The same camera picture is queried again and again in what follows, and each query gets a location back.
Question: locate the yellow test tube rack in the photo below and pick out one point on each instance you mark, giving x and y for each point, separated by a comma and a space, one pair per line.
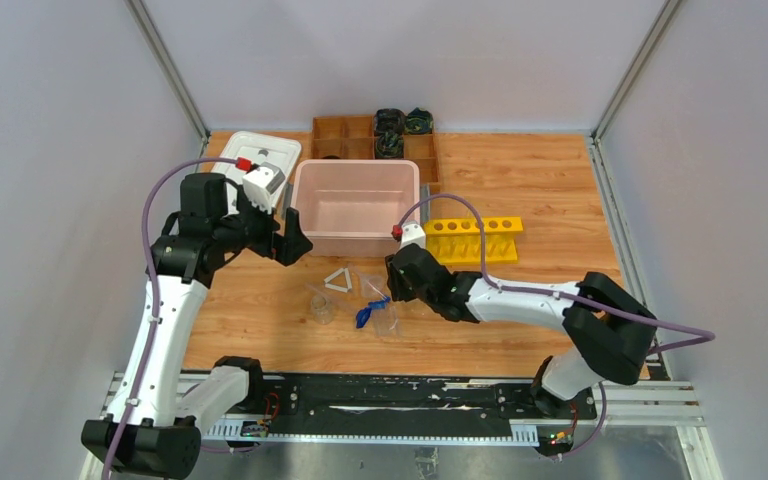
457, 241

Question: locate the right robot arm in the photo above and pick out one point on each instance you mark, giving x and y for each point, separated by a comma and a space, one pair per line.
610, 330

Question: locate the white clay triangle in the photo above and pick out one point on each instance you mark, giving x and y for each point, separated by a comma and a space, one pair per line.
339, 281

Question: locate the pink plastic storage bin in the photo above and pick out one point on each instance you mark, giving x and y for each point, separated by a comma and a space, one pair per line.
347, 208

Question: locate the blue capped tube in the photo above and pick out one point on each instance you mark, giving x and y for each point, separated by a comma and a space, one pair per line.
383, 318

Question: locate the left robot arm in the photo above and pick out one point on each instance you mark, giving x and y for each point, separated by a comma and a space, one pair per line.
148, 428

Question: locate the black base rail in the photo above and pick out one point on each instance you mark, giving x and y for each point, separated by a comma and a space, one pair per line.
425, 411

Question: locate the white plastic bin lid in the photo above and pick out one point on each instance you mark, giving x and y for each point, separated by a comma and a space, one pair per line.
248, 150

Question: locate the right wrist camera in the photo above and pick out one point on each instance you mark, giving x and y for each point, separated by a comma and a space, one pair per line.
409, 233

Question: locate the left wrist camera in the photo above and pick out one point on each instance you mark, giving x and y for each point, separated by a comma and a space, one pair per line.
263, 186

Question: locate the clear plastic funnel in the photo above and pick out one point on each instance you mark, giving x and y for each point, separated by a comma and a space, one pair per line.
371, 286

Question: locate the blue test tube clamp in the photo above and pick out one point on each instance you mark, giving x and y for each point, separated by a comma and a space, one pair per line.
364, 314

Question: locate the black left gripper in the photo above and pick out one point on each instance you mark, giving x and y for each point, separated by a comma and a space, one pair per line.
277, 237

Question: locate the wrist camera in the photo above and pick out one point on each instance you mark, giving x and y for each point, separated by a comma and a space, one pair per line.
409, 233
263, 186

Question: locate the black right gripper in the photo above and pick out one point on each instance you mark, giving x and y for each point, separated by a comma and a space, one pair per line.
395, 281

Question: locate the wooden compartment tray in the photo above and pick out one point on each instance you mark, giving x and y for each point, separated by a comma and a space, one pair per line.
352, 137

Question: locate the small glass beaker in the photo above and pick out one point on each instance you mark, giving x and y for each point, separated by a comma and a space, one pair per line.
322, 309

